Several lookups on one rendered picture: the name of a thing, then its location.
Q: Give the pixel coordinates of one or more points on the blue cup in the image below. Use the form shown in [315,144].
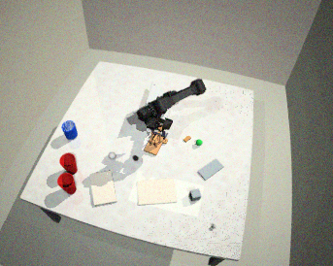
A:
[69,130]

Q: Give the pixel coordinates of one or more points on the red plastic cup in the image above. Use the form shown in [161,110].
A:
[67,183]
[68,162]

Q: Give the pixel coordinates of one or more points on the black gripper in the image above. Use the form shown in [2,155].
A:
[166,122]

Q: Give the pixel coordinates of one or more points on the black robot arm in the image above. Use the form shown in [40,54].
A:
[161,104]

